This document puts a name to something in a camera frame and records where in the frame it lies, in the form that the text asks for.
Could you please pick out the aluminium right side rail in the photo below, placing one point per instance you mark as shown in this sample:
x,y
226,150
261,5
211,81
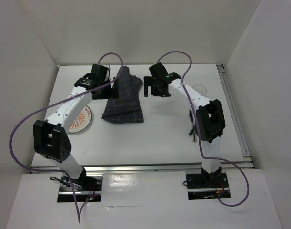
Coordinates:
x,y
247,159

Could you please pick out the aluminium front rail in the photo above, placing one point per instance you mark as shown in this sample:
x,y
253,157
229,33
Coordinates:
x,y
163,167

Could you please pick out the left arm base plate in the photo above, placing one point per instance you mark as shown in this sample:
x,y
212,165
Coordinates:
x,y
91,191

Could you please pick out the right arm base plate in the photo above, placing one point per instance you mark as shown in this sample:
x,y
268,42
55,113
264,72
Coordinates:
x,y
199,189

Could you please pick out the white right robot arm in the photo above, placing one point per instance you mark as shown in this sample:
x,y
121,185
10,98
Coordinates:
x,y
208,117

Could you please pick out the aluminium rail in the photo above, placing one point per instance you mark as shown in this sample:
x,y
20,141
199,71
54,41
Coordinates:
x,y
163,167
247,159

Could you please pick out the dark checked cloth placemat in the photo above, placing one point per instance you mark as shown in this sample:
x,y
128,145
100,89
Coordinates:
x,y
126,108

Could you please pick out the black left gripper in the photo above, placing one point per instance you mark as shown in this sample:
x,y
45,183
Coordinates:
x,y
112,92

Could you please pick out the striped handled knife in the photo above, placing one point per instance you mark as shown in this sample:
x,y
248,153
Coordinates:
x,y
194,136

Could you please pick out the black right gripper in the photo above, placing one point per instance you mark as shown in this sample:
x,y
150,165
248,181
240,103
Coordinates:
x,y
148,81

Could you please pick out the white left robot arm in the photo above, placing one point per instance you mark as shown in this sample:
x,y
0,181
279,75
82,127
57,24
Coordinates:
x,y
50,136

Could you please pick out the clear drinking glass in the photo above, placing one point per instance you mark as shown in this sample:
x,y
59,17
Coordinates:
x,y
201,89

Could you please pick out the orange sunburst patterned plate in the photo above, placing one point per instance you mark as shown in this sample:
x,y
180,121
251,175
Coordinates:
x,y
82,121

